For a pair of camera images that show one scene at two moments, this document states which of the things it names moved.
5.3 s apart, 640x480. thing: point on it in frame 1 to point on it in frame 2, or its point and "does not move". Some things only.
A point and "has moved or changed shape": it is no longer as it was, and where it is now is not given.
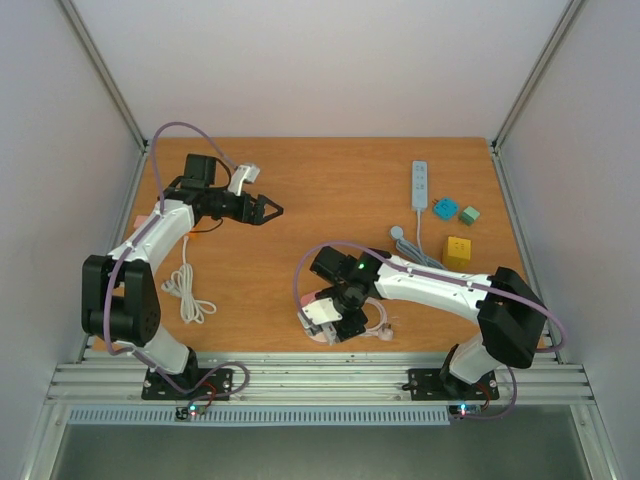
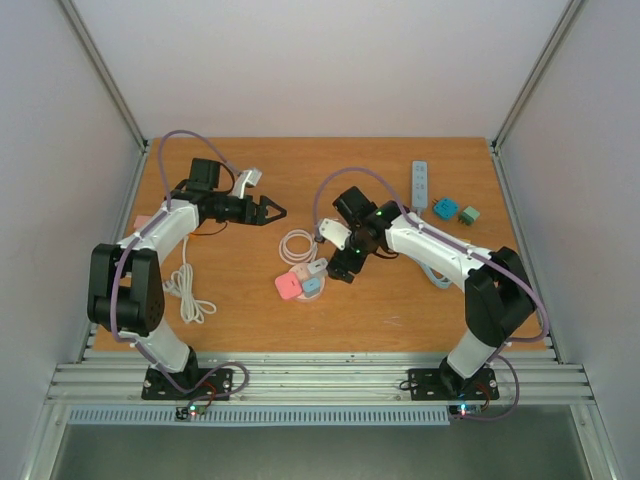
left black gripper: (257, 217) does not move
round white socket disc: (319, 332) has moved or changed shape
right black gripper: (351, 323) to (345, 261)
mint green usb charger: (469, 215) does not move
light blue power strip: (419, 184) does not move
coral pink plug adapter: (308, 298) to (288, 285)
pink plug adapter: (139, 220) does not move
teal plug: (445, 208) does not move
